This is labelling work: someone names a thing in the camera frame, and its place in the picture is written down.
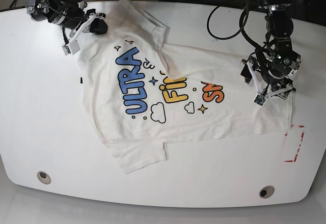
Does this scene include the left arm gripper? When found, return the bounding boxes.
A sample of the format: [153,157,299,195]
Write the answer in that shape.
[240,58,296,100]

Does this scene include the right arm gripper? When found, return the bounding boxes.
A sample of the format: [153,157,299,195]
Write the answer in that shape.
[62,9,108,44]

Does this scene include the white printed t-shirt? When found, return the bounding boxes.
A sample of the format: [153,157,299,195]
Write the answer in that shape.
[78,0,293,174]

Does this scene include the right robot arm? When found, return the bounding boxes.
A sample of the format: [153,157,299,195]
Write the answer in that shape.
[27,0,107,45]

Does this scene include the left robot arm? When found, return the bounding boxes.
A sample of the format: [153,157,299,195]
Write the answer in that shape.
[239,0,301,106]

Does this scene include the red tape rectangle marking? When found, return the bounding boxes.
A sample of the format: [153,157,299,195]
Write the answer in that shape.
[282,125,306,163]

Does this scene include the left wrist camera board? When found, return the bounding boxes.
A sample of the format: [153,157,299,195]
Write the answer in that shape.
[254,94,267,106]

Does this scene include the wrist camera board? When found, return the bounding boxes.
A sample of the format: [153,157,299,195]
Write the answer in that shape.
[254,94,267,106]
[62,41,80,55]

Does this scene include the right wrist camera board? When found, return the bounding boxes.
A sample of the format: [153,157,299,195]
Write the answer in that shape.
[62,41,80,55]

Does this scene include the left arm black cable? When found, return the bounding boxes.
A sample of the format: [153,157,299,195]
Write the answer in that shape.
[206,0,270,54]

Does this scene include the right table cable grommet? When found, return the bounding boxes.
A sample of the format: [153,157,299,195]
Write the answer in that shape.
[259,186,275,199]

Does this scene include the table cable grommet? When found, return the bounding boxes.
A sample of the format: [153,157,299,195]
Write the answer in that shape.
[259,186,275,199]
[37,172,51,185]

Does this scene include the left table cable grommet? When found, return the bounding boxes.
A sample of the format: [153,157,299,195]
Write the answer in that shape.
[37,172,51,185]

